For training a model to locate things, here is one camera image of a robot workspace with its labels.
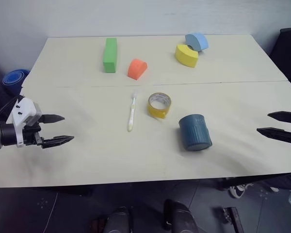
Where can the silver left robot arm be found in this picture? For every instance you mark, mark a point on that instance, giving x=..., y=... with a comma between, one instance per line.
x=0, y=134

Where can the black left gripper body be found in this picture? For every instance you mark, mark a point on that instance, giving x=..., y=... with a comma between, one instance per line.
x=32, y=136

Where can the yellow foam arch block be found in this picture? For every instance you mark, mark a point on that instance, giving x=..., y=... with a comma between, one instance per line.
x=186, y=56

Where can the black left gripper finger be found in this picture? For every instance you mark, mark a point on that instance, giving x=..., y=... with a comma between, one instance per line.
x=57, y=140
x=51, y=118

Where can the white yellow toothbrush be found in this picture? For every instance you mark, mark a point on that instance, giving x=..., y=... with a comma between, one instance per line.
x=132, y=112

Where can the dark metal floor bracket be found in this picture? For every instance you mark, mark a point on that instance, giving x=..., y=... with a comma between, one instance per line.
x=232, y=218

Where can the yellow tape roll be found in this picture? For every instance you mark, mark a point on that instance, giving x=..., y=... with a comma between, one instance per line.
x=158, y=105

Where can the orange foam half-round block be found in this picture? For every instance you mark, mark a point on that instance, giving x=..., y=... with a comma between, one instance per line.
x=137, y=69

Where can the dark rounded robot foot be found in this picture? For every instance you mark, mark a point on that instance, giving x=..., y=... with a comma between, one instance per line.
x=120, y=221
x=179, y=217

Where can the blue foam arch block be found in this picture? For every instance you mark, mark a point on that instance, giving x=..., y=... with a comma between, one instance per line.
x=197, y=41

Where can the green foam rectangular block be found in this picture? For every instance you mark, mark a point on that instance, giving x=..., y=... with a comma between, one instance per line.
x=110, y=55

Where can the dark blue ribbed cup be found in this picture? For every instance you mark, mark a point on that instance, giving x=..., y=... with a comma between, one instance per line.
x=195, y=133

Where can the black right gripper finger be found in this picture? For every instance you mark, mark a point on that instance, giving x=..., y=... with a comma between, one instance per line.
x=279, y=134
x=285, y=116

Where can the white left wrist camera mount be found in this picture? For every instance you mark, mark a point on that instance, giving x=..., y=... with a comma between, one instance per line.
x=23, y=110

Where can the black white sneaker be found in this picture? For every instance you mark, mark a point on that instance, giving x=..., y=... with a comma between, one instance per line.
x=240, y=189

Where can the black chair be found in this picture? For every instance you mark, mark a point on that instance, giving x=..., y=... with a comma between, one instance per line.
x=288, y=53

